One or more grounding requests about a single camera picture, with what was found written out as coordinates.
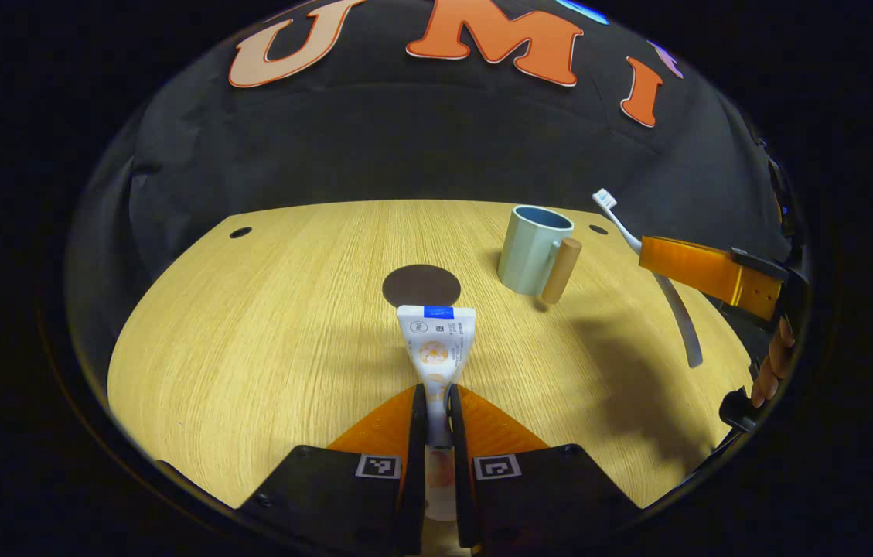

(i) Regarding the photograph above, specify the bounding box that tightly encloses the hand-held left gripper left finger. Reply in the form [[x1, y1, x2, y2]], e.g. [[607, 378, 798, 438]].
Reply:
[[239, 383, 429, 556]]

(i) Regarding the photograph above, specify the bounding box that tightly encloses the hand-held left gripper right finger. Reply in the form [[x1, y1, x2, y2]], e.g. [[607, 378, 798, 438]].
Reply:
[[448, 383, 642, 552]]

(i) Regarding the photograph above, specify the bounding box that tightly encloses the white toothbrush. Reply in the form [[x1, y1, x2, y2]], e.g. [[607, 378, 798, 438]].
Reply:
[[592, 188, 704, 369]]

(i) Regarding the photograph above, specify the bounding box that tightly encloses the white toothpaste tube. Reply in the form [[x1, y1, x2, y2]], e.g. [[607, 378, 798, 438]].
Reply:
[[396, 305, 477, 523]]

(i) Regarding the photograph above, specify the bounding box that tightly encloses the dark round coaster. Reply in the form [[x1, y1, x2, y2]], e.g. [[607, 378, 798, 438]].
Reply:
[[382, 265, 462, 309]]

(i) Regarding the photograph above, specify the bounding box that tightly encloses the black backdrop cloth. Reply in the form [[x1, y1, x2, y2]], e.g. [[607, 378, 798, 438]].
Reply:
[[69, 0, 808, 403]]

